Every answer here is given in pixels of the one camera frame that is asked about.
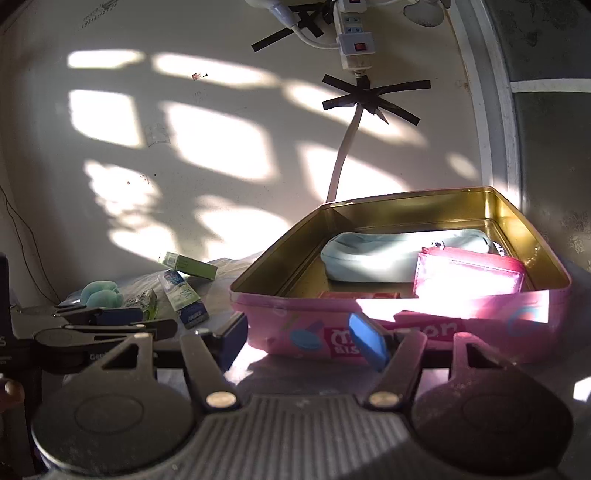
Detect teal plush toy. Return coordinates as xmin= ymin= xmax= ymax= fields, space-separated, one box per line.
xmin=80 ymin=281 xmax=123 ymax=309

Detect green patterned tissue pack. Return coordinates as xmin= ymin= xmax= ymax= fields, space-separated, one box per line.
xmin=123 ymin=288 xmax=158 ymax=322

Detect blue white toothpaste box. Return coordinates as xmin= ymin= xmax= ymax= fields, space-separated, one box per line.
xmin=158 ymin=269 xmax=209 ymax=329

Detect green toothpaste box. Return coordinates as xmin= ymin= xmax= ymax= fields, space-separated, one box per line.
xmin=161 ymin=252 xmax=217 ymax=281

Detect person's hand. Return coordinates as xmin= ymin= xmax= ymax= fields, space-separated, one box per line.
xmin=0 ymin=378 xmax=25 ymax=413

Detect striped blue bed sheet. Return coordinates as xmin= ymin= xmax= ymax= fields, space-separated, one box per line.
xmin=0 ymin=251 xmax=591 ymax=407

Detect pink wallet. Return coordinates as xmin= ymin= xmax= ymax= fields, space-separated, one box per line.
xmin=414 ymin=247 xmax=526 ymax=298

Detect pink macaron biscuit tin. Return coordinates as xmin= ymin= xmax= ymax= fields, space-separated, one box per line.
xmin=230 ymin=187 xmax=572 ymax=363

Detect light blue fabric pouch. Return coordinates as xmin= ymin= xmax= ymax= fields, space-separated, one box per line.
xmin=321 ymin=229 xmax=496 ymax=283

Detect black tape cross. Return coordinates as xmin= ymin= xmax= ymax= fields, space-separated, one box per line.
xmin=322 ymin=74 xmax=432 ymax=126

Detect white power strip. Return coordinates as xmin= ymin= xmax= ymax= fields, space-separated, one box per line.
xmin=332 ymin=0 xmax=376 ymax=76

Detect white plug adapter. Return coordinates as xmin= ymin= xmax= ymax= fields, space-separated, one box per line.
xmin=245 ymin=0 xmax=297 ymax=29

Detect black tape strips upper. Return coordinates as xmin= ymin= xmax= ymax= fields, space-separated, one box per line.
xmin=247 ymin=1 xmax=339 ymax=52

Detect thin black wall cable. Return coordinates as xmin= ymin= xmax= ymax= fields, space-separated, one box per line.
xmin=0 ymin=184 xmax=61 ymax=305

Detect white power cable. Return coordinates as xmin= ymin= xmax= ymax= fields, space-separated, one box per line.
xmin=325 ymin=68 xmax=374 ymax=204

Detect white window frame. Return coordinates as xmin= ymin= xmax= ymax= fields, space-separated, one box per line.
xmin=449 ymin=1 xmax=590 ymax=208

